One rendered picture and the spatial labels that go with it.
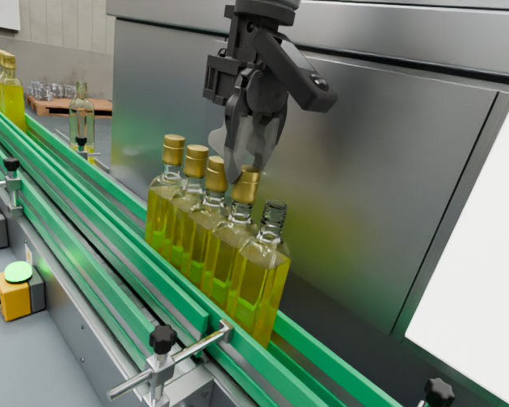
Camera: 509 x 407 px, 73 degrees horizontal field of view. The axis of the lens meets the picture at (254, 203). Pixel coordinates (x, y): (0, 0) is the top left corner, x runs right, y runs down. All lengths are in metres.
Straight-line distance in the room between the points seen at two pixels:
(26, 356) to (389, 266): 0.63
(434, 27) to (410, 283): 0.31
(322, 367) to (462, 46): 0.43
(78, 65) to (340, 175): 6.57
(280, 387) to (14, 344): 0.51
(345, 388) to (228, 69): 0.43
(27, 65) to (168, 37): 6.00
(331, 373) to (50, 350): 0.51
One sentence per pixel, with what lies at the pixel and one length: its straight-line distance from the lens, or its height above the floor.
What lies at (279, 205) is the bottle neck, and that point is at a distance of 0.44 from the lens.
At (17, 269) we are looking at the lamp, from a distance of 0.81.
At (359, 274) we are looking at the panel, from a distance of 0.54.
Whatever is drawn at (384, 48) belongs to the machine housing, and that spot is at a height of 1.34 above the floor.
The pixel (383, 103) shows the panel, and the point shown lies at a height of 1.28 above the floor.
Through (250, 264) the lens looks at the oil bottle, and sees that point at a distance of 0.45.
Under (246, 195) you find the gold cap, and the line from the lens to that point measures 0.45.
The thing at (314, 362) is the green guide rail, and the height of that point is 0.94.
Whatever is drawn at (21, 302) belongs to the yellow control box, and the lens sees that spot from 0.82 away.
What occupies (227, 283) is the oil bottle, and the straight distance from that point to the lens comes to 0.50.
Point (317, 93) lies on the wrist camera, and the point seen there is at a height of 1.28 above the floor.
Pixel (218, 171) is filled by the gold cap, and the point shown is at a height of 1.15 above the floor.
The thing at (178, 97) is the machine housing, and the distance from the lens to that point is 0.84.
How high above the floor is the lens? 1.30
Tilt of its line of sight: 22 degrees down
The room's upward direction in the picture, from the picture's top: 12 degrees clockwise
